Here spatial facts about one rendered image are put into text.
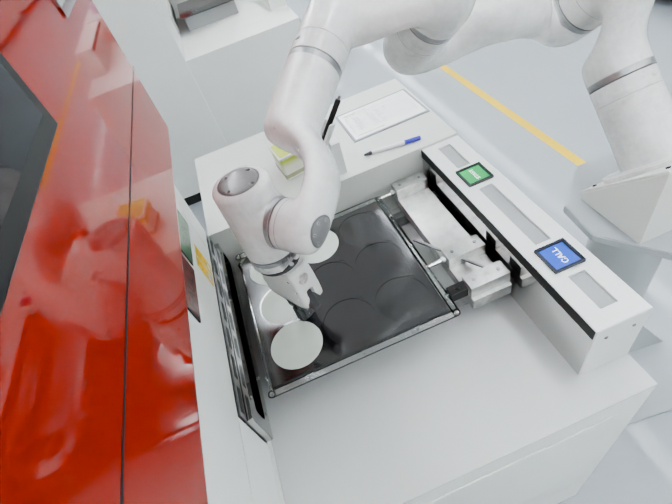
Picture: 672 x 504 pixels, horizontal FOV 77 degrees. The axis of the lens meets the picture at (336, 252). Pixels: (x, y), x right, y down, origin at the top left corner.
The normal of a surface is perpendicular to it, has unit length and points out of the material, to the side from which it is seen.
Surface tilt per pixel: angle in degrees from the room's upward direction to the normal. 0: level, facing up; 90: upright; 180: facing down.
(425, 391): 0
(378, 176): 90
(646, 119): 52
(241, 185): 2
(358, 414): 0
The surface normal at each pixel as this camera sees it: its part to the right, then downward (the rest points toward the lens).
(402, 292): -0.23, -0.66
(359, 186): 0.32, 0.65
